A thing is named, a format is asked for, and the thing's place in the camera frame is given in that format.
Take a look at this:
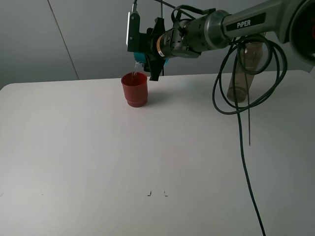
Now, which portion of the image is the black camera cable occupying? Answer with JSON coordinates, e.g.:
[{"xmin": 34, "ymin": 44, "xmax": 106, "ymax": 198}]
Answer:
[{"xmin": 131, "ymin": 0, "xmax": 288, "ymax": 236}]

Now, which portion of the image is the red plastic cup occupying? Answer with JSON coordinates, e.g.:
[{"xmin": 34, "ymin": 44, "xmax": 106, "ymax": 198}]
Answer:
[{"xmin": 121, "ymin": 72, "xmax": 148, "ymax": 108}]

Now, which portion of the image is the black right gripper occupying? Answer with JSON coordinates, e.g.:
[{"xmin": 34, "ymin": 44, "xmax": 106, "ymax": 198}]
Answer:
[{"xmin": 139, "ymin": 18, "xmax": 197, "ymax": 81}]

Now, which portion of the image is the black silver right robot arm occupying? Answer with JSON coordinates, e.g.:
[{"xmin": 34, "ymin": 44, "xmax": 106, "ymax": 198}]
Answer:
[{"xmin": 126, "ymin": 0, "xmax": 315, "ymax": 81}]

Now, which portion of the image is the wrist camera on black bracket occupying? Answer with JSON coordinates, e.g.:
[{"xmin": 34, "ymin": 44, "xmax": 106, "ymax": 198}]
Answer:
[{"xmin": 126, "ymin": 0, "xmax": 140, "ymax": 53}]

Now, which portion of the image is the teal translucent plastic cup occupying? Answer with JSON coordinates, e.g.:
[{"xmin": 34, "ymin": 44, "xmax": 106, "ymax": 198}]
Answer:
[{"xmin": 133, "ymin": 52, "xmax": 169, "ymax": 65}]

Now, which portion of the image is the smoky clear plastic bottle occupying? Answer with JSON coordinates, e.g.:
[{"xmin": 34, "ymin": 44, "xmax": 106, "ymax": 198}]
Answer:
[{"xmin": 227, "ymin": 42, "xmax": 263, "ymax": 103}]

